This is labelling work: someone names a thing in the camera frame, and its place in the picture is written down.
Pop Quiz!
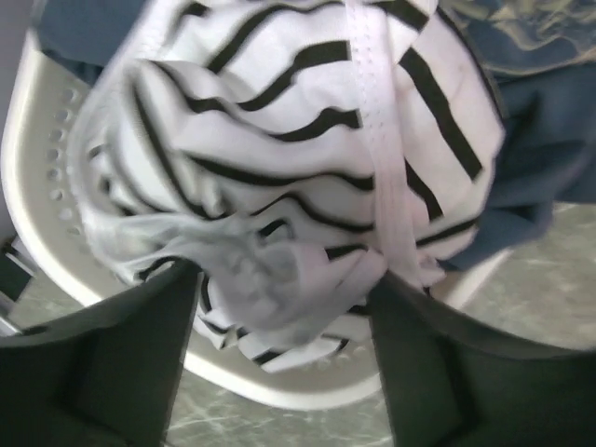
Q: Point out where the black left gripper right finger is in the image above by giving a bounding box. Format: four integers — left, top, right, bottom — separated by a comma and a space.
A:
368, 274, 595, 447

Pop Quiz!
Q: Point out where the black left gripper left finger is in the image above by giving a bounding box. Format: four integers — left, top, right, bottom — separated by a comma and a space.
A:
1, 269, 198, 446

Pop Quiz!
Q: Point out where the red white striped top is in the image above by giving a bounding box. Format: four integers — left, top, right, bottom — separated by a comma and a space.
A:
66, 1, 504, 373

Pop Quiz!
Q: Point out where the navy blue printed top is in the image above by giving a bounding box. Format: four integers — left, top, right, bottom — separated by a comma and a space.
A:
34, 0, 596, 273

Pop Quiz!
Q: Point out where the white perforated plastic basket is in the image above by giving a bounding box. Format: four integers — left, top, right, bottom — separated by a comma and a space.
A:
0, 22, 522, 412

